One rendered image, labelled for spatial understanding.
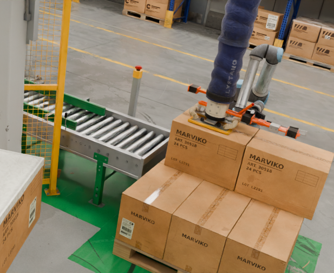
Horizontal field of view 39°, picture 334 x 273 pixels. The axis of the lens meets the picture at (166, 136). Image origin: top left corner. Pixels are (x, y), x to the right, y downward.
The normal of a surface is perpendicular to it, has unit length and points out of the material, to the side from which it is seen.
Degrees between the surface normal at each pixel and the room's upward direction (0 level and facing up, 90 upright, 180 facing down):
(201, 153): 90
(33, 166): 0
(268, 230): 0
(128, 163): 90
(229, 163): 90
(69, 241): 0
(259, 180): 90
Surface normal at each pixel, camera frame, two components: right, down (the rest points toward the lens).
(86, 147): -0.43, 0.31
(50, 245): 0.17, -0.89
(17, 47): 0.89, 0.32
